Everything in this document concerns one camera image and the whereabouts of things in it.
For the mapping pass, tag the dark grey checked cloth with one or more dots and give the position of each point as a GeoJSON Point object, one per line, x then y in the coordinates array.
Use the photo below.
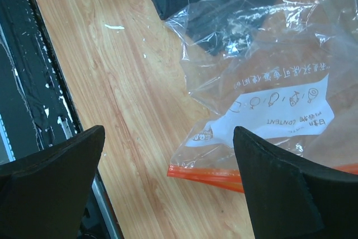
{"type": "Point", "coordinates": [212, 6]}

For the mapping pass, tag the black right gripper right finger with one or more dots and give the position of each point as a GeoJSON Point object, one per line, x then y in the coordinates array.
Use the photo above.
{"type": "Point", "coordinates": [291, 197]}

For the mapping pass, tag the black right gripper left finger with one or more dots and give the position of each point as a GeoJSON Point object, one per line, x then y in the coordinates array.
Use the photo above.
{"type": "Point", "coordinates": [44, 195]}

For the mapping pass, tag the clear zip top bag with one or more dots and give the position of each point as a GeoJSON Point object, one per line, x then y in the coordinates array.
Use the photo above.
{"type": "Point", "coordinates": [292, 81]}

